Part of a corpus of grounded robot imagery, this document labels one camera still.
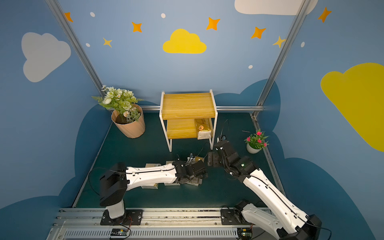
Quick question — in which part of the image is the left green circuit board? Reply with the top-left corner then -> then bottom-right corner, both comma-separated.
110,228 -> 128,238

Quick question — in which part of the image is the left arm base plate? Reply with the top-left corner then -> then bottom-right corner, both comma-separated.
100,209 -> 144,226

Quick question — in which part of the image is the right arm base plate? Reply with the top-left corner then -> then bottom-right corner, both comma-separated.
220,208 -> 251,226

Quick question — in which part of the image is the white frame wooden shelf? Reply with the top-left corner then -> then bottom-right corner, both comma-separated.
159,90 -> 218,152

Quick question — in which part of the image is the right green circuit board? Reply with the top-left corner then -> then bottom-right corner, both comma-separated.
237,228 -> 253,240

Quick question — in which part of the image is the gold tissue pack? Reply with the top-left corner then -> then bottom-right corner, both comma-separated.
187,157 -> 205,187
195,118 -> 212,140

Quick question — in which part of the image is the green circuit board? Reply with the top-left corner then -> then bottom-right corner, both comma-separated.
237,228 -> 253,240
110,228 -> 128,238

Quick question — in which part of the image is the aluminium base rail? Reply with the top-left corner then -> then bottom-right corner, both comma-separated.
47,207 -> 267,240

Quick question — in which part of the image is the white tissue pack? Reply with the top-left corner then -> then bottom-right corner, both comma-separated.
141,164 -> 161,190
164,161 -> 181,186

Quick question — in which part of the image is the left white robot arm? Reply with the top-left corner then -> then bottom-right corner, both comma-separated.
100,161 -> 207,220

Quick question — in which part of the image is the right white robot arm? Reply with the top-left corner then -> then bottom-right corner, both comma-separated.
214,140 -> 322,240

